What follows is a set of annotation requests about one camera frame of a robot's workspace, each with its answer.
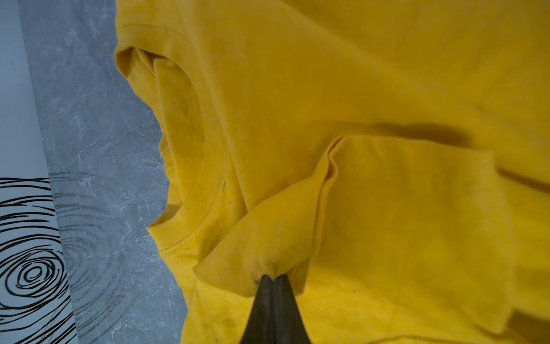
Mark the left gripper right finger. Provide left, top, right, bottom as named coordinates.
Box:
left=274, top=275, right=312, bottom=344

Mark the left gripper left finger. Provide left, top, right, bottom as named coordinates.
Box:
left=240, top=275, right=275, bottom=344

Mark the yellow t-shirt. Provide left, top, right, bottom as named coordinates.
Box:
left=115, top=1, right=549, bottom=343

